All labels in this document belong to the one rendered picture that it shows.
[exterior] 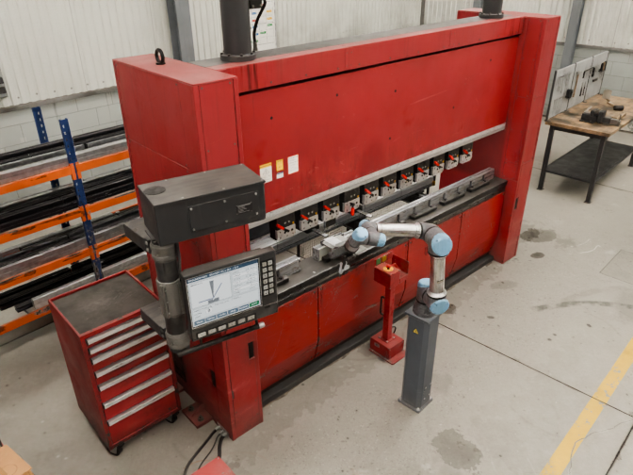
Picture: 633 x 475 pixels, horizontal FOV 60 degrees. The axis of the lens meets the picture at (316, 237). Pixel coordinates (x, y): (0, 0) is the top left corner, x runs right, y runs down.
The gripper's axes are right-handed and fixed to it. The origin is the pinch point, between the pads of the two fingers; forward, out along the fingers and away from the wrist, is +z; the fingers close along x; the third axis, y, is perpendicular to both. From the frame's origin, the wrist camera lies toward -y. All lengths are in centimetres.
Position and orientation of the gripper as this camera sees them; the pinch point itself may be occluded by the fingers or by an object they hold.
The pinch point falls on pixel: (334, 263)
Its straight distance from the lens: 321.2
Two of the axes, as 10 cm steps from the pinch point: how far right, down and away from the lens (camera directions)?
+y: 8.8, -1.4, 4.6
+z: -3.4, 5.0, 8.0
